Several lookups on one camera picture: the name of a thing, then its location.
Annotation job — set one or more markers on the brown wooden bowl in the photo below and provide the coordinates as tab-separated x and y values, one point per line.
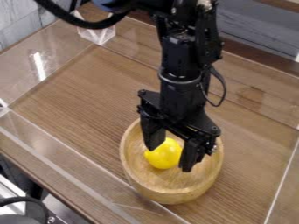
165	186

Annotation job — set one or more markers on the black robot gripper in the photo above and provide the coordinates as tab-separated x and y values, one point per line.
176	110

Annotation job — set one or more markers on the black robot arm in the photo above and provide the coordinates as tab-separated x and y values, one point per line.
191	48

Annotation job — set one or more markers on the clear acrylic corner bracket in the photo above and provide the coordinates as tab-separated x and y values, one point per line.
98	37

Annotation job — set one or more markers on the yellow lemon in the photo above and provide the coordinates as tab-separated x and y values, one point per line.
164	157

